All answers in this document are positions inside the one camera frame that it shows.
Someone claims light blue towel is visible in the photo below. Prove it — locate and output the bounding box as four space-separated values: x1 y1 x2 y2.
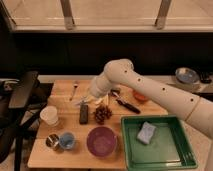
72 98 85 106

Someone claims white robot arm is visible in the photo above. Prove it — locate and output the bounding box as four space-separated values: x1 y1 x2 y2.
88 59 213 171

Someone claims purple bowl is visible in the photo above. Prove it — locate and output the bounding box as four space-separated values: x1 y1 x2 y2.
86 126 117 157

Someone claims red bowl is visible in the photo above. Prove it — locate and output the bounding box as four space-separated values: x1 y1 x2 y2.
132 90 149 102

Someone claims silver bowl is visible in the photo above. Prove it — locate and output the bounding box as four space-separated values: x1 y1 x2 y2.
175 67 199 84

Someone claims black remote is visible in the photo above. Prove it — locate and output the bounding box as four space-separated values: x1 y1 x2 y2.
79 105 89 124

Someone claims bunch of grapes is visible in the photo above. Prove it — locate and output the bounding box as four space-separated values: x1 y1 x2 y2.
93 105 112 125

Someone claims silver fork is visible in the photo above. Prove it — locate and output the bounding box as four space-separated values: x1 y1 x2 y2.
69 80 79 101

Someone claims wooden board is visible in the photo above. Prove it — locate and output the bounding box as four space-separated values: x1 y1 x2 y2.
27 79 169 170

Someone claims blue cup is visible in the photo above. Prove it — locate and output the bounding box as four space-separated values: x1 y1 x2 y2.
59 132 75 150

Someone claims metal can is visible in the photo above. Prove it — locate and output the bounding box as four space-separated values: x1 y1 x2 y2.
45 134 59 150

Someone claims black chair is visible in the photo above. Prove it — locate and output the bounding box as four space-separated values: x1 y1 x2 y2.
0 71 47 171

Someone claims blue sponge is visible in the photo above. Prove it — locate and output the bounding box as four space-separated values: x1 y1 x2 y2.
137 122 156 145

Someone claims green tray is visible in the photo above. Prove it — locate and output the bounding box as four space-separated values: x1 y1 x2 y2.
121 115 198 171

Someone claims black handled peeler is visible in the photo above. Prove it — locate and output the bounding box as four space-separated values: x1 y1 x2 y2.
110 90 141 114

